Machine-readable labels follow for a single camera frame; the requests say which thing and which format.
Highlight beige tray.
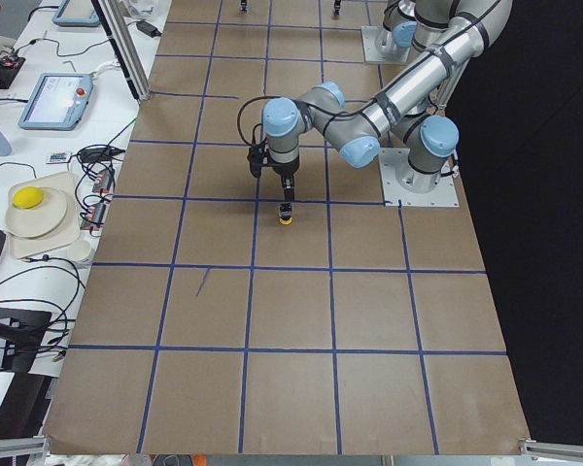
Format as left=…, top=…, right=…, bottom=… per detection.
left=5, top=172, right=83, bottom=259

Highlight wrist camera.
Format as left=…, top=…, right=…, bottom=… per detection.
left=247, top=141, right=267, bottom=179

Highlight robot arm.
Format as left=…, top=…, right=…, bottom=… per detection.
left=249, top=1, right=512, bottom=202

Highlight aluminium frame post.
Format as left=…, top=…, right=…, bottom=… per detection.
left=91, top=0, right=151, bottom=102

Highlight blue teach pendant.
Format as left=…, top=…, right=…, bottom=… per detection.
left=52, top=0, right=100, bottom=27
left=17, top=73, right=93, bottom=131

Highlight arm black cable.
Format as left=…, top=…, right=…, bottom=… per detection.
left=236, top=95, right=276, bottom=147

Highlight white paper cup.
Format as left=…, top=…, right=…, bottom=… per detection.
left=66, top=240, right=95, bottom=267

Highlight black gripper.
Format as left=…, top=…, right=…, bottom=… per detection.
left=273, top=162, right=299, bottom=202

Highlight yellow push button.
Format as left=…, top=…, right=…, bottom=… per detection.
left=278, top=203, right=292, bottom=225

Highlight beige plate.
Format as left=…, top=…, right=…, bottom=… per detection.
left=5, top=187, right=67, bottom=238

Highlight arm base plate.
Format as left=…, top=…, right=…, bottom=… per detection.
left=378, top=148, right=460, bottom=208
left=360, top=24, right=414, bottom=64

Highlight black camera stand base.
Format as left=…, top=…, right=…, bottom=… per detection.
left=0, top=307, right=51, bottom=373

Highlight yellow lemon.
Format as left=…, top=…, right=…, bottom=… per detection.
left=12, top=186, right=45, bottom=210

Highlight black power adapter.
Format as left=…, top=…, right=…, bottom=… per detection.
left=136, top=19, right=161, bottom=38

